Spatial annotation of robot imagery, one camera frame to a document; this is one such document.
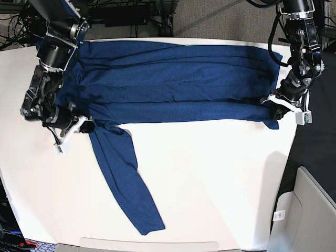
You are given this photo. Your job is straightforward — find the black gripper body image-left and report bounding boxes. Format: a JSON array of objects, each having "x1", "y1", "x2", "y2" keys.
[{"x1": 42, "y1": 103, "x2": 80, "y2": 137}]

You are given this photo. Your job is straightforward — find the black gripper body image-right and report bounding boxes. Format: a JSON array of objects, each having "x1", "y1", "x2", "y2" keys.
[{"x1": 272, "y1": 73, "x2": 312, "y2": 108}]

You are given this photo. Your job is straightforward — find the blue long-sleeve T-shirt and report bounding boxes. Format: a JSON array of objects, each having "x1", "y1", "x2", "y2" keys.
[{"x1": 43, "y1": 41, "x2": 279, "y2": 235}]

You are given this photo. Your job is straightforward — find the black robot arm image-left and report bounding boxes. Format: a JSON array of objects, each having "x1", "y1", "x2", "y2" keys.
[{"x1": 20, "y1": 1, "x2": 95, "y2": 137}]

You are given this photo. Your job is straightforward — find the black cloth side table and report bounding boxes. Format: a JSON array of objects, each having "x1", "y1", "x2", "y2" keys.
[{"x1": 278, "y1": 52, "x2": 335, "y2": 200}]

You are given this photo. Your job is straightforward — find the grey plastic bin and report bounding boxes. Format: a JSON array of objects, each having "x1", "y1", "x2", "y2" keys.
[{"x1": 267, "y1": 166, "x2": 335, "y2": 252}]

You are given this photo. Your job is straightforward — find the grey tray at table edge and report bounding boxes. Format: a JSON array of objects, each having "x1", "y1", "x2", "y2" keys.
[{"x1": 56, "y1": 236, "x2": 242, "y2": 252}]

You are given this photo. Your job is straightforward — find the black box with red label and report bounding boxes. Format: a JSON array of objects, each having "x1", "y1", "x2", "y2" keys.
[{"x1": 1, "y1": 182, "x2": 25, "y2": 251}]

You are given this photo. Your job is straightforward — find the tangled black cables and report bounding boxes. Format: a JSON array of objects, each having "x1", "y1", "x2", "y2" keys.
[{"x1": 0, "y1": 10, "x2": 40, "y2": 51}]

